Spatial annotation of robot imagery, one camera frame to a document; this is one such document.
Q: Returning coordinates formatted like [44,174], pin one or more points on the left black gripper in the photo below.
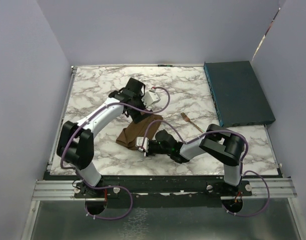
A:
[136,116]

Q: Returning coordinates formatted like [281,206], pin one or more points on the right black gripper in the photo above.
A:
[149,151]

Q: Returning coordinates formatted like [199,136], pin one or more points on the brown cloth napkin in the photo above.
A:
[128,135]

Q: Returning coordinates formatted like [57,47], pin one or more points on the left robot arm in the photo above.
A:
[76,142]

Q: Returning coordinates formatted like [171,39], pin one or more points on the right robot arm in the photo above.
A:
[226,146]

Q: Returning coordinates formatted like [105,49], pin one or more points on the green black marker pen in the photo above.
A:
[165,65]

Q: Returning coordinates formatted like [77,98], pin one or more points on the dark teal flat box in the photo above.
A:
[237,94]

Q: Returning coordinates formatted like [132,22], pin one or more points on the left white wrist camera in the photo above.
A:
[150,97]

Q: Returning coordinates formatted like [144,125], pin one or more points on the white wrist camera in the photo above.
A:
[142,144]
[150,97]

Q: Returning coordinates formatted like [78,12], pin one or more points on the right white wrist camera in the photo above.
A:
[142,144]

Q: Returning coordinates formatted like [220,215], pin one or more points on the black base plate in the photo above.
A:
[161,191]

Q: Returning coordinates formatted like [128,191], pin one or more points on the aluminium rail frame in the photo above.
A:
[62,190]

